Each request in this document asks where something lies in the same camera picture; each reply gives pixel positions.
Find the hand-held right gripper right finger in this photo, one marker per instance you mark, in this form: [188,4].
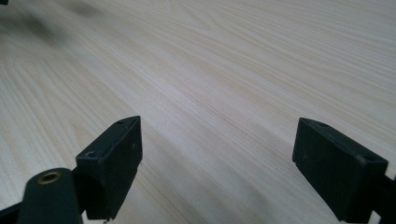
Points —
[336,174]

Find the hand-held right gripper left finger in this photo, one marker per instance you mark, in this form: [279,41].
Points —
[113,161]

